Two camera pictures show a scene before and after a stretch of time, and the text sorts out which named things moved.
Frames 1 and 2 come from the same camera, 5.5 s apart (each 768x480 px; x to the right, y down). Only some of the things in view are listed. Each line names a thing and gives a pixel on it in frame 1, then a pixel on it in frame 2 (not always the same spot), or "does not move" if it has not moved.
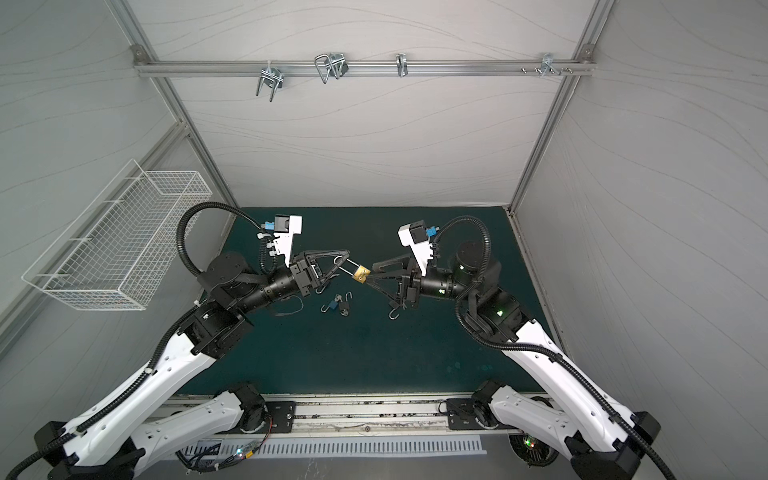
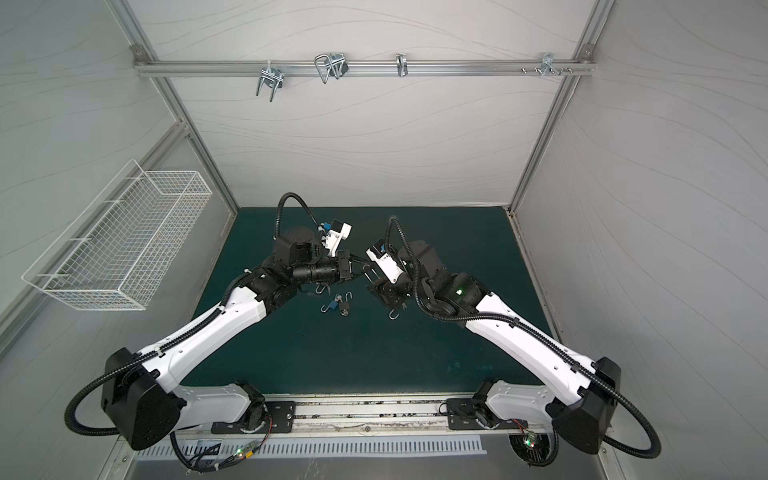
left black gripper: (307, 276) -> (344, 265)
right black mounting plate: (462, 414) does not move
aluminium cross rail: (364, 68) does not move
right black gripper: (408, 288) does not move
